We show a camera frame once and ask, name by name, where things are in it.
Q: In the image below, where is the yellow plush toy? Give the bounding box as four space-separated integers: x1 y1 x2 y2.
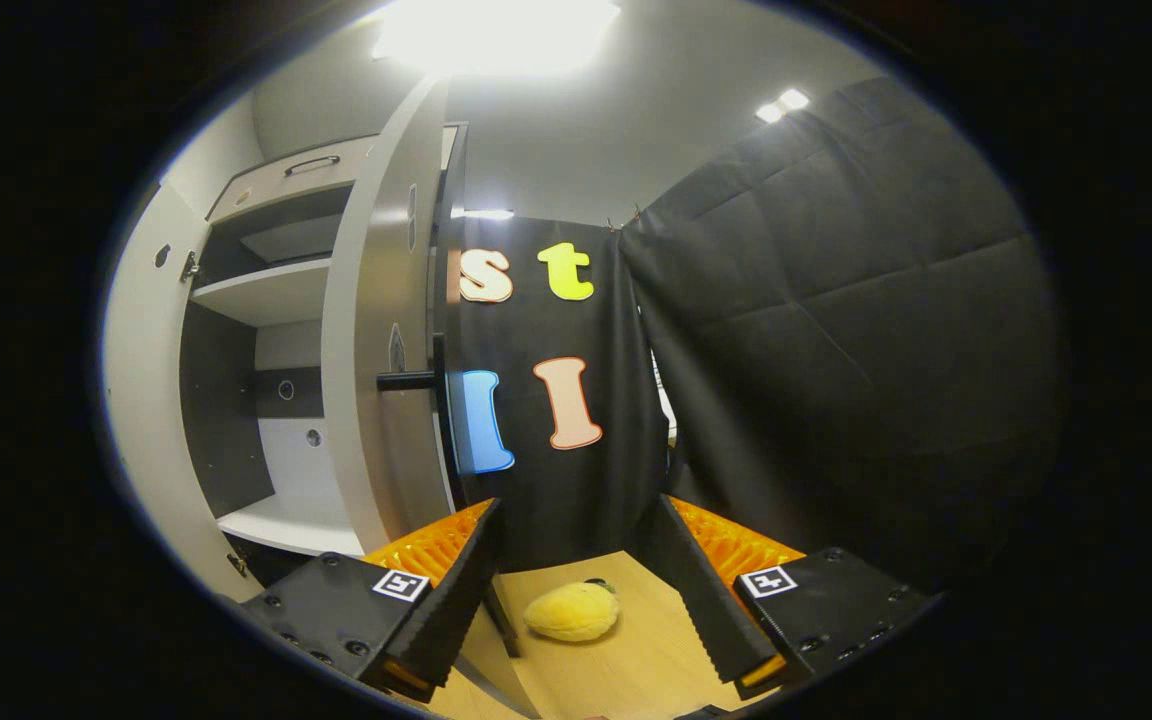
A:
523 580 622 643

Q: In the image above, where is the grey cabinet drawer front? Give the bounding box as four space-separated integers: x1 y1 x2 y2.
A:
206 125 462 226

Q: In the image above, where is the black backdrop cloth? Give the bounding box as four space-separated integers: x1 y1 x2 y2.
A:
446 215 672 573
619 75 1067 591

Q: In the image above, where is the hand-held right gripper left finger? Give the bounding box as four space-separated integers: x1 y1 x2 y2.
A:
236 498 505 703

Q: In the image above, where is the grey cabinet door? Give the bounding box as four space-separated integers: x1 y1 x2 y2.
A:
101 183 262 603
321 75 542 719

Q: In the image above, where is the black right door handle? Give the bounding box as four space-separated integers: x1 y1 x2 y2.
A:
376 335 462 481

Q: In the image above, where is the grey cabinet shelf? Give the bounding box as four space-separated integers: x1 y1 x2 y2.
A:
189 257 332 328

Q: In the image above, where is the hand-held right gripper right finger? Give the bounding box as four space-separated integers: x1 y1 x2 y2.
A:
651 494 942 701

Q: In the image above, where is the grey cabinet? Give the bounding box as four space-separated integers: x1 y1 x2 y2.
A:
176 125 467 586

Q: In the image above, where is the large ceiling light panel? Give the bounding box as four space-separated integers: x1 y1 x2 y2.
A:
371 0 622 76

